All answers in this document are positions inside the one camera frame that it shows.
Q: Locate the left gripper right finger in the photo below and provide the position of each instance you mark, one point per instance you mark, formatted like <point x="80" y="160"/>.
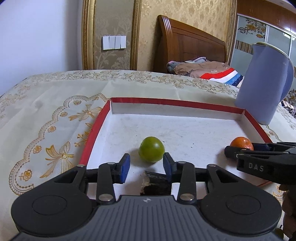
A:
<point x="215" y="202"/>

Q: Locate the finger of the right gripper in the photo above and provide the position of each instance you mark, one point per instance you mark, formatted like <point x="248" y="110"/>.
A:
<point x="233" y="152"/>

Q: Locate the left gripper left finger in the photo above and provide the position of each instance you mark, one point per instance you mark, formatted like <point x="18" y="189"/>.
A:
<point x="68" y="201"/>

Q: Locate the orange mandarin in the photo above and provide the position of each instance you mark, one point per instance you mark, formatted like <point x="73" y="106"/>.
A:
<point x="242" y="142"/>

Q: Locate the small green tomato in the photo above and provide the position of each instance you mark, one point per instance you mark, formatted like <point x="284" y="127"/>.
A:
<point x="151" y="150"/>

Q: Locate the person right hand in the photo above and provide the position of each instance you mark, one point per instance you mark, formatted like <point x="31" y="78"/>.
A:
<point x="288" y="207"/>

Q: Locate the cream embroidered tablecloth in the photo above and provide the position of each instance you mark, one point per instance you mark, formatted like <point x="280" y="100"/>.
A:
<point x="46" y="120"/>

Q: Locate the blue electric kettle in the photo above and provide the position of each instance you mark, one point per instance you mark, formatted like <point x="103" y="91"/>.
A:
<point x="266" y="83"/>

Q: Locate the red shallow cardboard box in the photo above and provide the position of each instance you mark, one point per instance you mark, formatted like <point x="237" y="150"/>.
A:
<point x="190" y="131"/>

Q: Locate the colourful striped bedding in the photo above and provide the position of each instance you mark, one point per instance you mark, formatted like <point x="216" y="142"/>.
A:
<point x="205" y="69"/>

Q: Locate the wooden bed headboard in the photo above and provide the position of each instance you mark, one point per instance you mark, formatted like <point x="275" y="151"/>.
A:
<point x="181" y="42"/>

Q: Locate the sliding door wardrobe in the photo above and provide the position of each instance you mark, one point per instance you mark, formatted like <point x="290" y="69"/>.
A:
<point x="272" y="22"/>

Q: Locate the white wall switch panel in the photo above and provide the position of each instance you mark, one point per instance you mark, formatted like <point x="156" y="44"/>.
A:
<point x="113" y="42"/>

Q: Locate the gold wall frame moulding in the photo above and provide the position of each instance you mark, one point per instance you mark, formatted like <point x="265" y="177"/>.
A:
<point x="109" y="18"/>

